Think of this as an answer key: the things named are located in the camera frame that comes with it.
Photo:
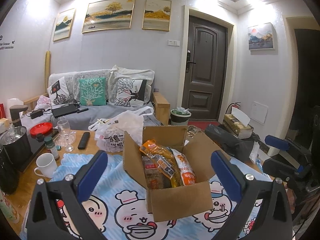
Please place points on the orange white snack packet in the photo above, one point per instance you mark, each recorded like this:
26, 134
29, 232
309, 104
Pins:
186, 170

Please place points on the black remote control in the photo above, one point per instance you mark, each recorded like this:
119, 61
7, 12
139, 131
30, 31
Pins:
83, 140

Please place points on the black plastic bag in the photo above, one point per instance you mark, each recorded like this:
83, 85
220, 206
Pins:
225, 138

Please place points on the black laptop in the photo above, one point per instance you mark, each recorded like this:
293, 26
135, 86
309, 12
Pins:
65, 110

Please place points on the dark brown door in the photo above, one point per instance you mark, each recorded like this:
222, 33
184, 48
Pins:
205, 67

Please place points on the dark thermos flask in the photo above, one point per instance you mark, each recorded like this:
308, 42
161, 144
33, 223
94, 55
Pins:
7, 172

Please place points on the red doormat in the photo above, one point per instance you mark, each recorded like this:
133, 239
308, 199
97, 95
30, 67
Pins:
202, 123

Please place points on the green white bottle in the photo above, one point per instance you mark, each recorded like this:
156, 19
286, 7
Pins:
7, 207

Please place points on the brown cardboard box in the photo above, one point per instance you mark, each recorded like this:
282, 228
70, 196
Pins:
180, 202

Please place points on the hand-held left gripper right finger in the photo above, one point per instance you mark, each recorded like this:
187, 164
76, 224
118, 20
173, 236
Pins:
225, 172

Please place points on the gold framed birds painting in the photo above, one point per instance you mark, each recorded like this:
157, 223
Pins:
157, 15

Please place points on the white mug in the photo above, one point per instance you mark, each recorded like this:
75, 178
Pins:
46, 165

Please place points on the orange clear snack packet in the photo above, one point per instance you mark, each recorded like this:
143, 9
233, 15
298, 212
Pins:
160, 160

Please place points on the brown snack packet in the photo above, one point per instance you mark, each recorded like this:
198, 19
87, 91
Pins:
152, 177

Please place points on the white light switch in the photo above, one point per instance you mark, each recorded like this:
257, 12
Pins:
173, 42

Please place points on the grey sofa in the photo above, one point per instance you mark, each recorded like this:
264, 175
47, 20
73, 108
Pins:
120, 112

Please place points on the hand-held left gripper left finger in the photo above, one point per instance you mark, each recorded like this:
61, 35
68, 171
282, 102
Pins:
92, 175

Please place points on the glass ashtray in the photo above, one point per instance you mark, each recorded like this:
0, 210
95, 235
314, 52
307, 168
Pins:
193, 132

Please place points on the black steel kettle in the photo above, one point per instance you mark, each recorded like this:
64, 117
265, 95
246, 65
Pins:
16, 145

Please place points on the wooden side cabinet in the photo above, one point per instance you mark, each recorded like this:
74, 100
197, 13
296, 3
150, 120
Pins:
161, 107

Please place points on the white wall panel cover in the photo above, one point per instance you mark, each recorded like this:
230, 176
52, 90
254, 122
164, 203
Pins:
259, 112

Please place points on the white trash bin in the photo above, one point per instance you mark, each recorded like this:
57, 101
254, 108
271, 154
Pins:
180, 118

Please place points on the gold tissue box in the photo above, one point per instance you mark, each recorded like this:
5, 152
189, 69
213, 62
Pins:
236, 126

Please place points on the white tree print pillow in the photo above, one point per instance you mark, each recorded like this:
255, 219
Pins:
58, 91

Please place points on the glass tray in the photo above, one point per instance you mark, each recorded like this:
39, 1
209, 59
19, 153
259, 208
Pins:
56, 140

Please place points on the white framed mountain painting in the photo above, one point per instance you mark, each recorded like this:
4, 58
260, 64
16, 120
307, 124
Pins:
261, 37

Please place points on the white paper packet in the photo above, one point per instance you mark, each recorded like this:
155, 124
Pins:
254, 152

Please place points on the black tea tray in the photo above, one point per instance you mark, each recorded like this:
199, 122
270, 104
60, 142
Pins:
36, 152

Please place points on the blue cartoon printed tablecloth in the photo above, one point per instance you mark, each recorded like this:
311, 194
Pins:
120, 205

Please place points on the black marker pen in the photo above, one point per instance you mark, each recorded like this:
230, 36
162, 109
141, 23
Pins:
83, 110

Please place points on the red fire extinguisher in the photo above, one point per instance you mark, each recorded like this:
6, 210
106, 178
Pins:
231, 108

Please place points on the white deer print pillow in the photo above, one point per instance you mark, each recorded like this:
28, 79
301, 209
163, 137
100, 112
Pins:
127, 93

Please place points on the black water pump spout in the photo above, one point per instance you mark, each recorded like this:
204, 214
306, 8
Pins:
17, 112

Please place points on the white plastic food bag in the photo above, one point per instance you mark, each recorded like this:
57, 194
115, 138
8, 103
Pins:
117, 132

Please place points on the green capped spice bottle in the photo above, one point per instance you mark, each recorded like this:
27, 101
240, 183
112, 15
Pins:
52, 148

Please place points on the green tree print pillow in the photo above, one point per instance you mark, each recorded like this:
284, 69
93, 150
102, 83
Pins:
92, 91

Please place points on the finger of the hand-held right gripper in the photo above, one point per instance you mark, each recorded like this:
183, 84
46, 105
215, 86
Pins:
280, 168
276, 142

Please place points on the red round lid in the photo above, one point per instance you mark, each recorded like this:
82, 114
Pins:
41, 128

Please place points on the wine glass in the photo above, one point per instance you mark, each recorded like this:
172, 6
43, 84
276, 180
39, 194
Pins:
64, 132

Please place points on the gold framed landscape painting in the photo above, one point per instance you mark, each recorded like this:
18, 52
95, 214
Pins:
63, 25

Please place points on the black power adapter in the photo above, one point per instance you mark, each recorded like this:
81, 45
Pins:
36, 113

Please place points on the wide gold framed painting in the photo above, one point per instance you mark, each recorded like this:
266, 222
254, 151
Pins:
108, 15

